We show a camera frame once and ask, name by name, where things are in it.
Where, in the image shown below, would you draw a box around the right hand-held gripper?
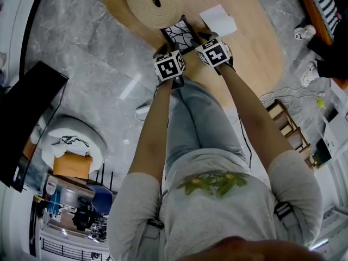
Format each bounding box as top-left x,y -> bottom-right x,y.
190,32 -> 236,76

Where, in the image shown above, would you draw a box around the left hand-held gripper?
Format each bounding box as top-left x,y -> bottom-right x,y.
153,42 -> 186,89

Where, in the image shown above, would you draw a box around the black framed patterned picture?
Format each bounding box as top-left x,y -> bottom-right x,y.
160,15 -> 201,55

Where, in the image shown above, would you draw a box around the person's right forearm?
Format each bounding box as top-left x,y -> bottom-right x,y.
220,64 -> 294,171

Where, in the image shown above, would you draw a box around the person's left forearm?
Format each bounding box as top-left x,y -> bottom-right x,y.
127,80 -> 173,175

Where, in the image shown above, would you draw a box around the wooden coffee table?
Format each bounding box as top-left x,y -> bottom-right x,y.
104,0 -> 285,110

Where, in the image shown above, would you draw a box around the white folded paper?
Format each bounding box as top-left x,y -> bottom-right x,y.
199,4 -> 237,37

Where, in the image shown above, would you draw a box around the round woven beige mat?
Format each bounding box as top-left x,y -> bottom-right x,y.
126,0 -> 184,29

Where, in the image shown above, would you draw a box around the white power strip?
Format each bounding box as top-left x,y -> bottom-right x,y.
135,102 -> 153,121

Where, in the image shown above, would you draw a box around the light blue jeans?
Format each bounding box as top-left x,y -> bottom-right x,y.
165,80 -> 247,173

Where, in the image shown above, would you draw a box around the orange sofa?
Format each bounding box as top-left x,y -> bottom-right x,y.
295,0 -> 348,46

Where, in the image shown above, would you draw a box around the round white ottoman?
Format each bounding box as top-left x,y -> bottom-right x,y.
35,115 -> 107,173

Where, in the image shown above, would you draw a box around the black white striped blanket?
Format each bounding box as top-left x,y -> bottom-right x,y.
306,0 -> 339,35

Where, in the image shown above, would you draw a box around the white leaf print cushion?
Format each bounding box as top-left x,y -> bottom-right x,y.
51,134 -> 90,157

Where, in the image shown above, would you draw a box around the white cardboard box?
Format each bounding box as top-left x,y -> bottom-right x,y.
330,77 -> 348,111

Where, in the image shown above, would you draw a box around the orange square cushion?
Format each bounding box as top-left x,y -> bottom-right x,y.
53,155 -> 93,181

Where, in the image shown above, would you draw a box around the black flat screen television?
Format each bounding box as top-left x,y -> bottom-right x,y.
0,61 -> 69,192

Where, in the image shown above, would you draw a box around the white shelf unit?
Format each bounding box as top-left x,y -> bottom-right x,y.
320,107 -> 348,160

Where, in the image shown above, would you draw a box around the blue chair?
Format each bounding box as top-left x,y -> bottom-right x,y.
86,183 -> 114,222

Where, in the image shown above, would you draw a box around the grey flower print shirt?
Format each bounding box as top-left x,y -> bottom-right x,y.
107,148 -> 324,261

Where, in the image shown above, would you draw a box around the tangled white floor cable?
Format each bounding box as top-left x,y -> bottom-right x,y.
259,85 -> 326,111

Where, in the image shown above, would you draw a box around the wooden slatted stool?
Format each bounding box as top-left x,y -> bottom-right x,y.
266,99 -> 319,168

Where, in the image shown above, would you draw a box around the grey harness strap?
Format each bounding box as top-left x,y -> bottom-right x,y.
274,201 -> 300,229
146,217 -> 165,239

